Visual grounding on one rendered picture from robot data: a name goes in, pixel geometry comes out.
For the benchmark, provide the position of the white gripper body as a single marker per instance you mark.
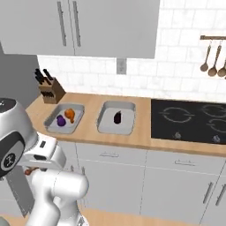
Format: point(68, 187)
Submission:
point(51, 160)

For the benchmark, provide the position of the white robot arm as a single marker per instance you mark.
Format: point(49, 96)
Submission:
point(56, 188)

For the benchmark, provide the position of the orange chicken drumstick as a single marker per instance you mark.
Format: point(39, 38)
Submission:
point(30, 171)
point(70, 113)

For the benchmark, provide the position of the grey tupperware tray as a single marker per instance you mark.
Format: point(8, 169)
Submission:
point(107, 125)
point(53, 123)

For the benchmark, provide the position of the dark purple eggplant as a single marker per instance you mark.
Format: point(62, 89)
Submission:
point(117, 117)

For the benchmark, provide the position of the grey drawer front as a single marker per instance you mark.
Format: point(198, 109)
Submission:
point(129, 153)
point(70, 153)
point(206, 164)

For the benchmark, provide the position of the wooden knife block with knives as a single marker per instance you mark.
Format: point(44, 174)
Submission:
point(53, 91)

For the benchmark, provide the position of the grey base cupboard door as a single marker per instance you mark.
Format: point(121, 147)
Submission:
point(117, 188)
point(213, 216)
point(173, 197)

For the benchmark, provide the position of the grey fridge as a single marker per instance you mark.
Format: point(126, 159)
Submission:
point(17, 76)

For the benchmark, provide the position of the grey hob knob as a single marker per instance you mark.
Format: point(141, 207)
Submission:
point(177, 135)
point(216, 139)

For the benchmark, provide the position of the black hob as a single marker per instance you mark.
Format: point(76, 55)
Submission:
point(191, 129)

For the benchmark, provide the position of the wooden hanging spoon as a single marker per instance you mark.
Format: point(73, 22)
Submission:
point(213, 70)
point(205, 65)
point(222, 71)

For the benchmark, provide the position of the grey wall socket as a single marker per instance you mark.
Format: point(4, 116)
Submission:
point(121, 66)

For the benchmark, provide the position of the grey wall cupboard door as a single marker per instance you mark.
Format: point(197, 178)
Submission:
point(32, 26)
point(117, 26)

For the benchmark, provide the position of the wooden tool rail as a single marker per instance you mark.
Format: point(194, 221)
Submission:
point(213, 37)

